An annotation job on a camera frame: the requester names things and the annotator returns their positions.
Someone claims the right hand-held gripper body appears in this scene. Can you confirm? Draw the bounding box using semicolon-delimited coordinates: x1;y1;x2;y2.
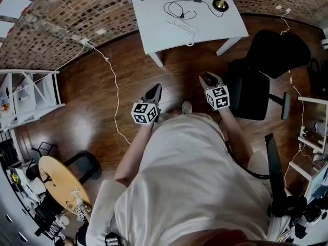
202;81;230;111

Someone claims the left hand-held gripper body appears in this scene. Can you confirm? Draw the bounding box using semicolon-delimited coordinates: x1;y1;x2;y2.
131;90;163;126

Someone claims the black lamp cable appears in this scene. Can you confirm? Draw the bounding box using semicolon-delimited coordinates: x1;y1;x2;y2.
163;0;225;20

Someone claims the person's right forearm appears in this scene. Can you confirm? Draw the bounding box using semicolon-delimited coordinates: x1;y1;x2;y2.
219;107;255;169

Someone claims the person's left forearm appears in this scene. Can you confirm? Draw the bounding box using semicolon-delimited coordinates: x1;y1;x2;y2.
114;121;155;187

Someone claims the person's light shoe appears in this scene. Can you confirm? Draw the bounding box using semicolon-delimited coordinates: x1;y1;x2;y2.
181;100;193;116

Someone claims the white rectangular table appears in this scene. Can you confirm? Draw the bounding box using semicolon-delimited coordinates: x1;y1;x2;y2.
131;0;250;68

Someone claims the black office chair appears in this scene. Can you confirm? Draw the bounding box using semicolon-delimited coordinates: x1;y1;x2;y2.
224;29;312;121

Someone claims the person's beige shirt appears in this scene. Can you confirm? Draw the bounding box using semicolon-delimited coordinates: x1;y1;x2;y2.
114;112;272;246

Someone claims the black armrest chair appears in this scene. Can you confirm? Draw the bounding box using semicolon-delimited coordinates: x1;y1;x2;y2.
264;133;308;217

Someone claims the white side desk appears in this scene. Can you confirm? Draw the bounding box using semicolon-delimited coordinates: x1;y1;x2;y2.
283;95;328;197

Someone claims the round wooden table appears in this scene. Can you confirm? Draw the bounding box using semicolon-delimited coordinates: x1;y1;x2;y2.
38;155;92;215

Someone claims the white shelf unit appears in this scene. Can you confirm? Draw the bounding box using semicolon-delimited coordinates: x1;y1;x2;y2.
0;69;66;132

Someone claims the computer monitor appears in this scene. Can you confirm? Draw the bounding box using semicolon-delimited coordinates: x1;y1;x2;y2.
304;162;328;205

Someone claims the long white floor cable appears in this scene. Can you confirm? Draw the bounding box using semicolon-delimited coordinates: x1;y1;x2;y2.
78;40;132;146

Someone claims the white power strip cable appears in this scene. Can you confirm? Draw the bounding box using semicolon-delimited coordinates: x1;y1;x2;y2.
174;19;201;47

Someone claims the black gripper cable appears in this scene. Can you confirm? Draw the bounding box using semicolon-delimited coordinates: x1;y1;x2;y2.
217;116;270;180

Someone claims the black metal frame chair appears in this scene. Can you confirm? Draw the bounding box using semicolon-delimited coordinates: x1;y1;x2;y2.
30;141;102;187

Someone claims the thin yellow cable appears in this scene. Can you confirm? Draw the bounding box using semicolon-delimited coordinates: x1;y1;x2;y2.
280;11;306;138

